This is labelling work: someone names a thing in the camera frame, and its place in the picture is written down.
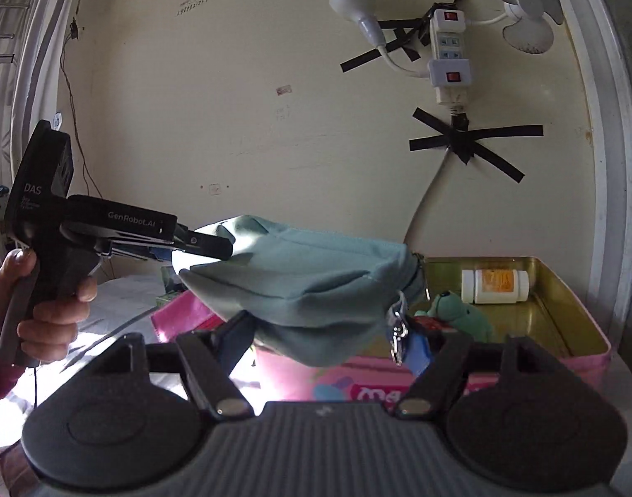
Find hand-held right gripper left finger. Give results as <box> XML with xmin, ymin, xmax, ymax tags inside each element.
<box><xmin>109</xmin><ymin>311</ymin><xmax>257</xmax><ymax>421</ymax></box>

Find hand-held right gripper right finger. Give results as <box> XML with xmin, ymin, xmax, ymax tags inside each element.
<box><xmin>393</xmin><ymin>327</ymin><xmax>547</xmax><ymax>420</ymax></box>

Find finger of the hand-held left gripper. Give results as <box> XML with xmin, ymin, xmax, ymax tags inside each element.
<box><xmin>109</xmin><ymin>246</ymin><xmax>176</xmax><ymax>266</ymax></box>
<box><xmin>179</xmin><ymin>225</ymin><xmax>235</xmax><ymax>262</ymax></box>

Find green fabric pouch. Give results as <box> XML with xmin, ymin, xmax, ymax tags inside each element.
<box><xmin>172</xmin><ymin>215</ymin><xmax>425</xmax><ymax>368</ymax></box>

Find pink tin box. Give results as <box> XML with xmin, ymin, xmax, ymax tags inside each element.
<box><xmin>244</xmin><ymin>255</ymin><xmax>613</xmax><ymax>405</ymax></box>

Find person's left hand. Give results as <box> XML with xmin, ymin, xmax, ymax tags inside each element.
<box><xmin>0</xmin><ymin>248</ymin><xmax>99</xmax><ymax>364</ymax></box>

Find green plush toy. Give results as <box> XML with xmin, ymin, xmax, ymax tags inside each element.
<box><xmin>413</xmin><ymin>290</ymin><xmax>496</xmax><ymax>345</ymax></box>

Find striped bed sheet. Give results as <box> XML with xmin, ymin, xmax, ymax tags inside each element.
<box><xmin>16</xmin><ymin>273</ymin><xmax>265</xmax><ymax>425</ymax></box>

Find pink plastic bag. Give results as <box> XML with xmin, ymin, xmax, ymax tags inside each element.
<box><xmin>154</xmin><ymin>290</ymin><xmax>231</xmax><ymax>347</ymax></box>

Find white pill bottle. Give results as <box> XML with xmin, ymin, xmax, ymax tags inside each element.
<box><xmin>461</xmin><ymin>268</ymin><xmax>531</xmax><ymax>305</ymax></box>

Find black tape cross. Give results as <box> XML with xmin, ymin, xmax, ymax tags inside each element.
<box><xmin>409</xmin><ymin>108</ymin><xmax>545</xmax><ymax>185</ymax></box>

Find black tape strips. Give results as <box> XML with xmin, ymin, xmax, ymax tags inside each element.
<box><xmin>339</xmin><ymin>10</ymin><xmax>435</xmax><ymax>74</ymax></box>

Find white framed frosted window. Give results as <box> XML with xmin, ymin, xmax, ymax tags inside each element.
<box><xmin>541</xmin><ymin>0</ymin><xmax>632</xmax><ymax>374</ymax></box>

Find white power strip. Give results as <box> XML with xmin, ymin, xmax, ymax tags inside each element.
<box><xmin>429</xmin><ymin>9</ymin><xmax>469</xmax><ymax>61</ymax></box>

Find small white gooseneck fan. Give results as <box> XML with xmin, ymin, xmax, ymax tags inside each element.
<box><xmin>467</xmin><ymin>0</ymin><xmax>564</xmax><ymax>55</ymax></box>

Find metal key ring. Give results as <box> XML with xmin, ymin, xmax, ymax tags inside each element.
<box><xmin>386</xmin><ymin>292</ymin><xmax>413</xmax><ymax>366</ymax></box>

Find thin dark wire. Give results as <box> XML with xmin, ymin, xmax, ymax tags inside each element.
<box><xmin>58</xmin><ymin>5</ymin><xmax>111</xmax><ymax>209</ymax></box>

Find white power cable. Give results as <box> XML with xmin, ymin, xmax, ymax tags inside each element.
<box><xmin>404</xmin><ymin>146</ymin><xmax>454</xmax><ymax>243</ymax></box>

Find white switch adapter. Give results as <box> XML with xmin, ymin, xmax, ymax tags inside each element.
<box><xmin>428</xmin><ymin>59</ymin><xmax>473</xmax><ymax>109</ymax></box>

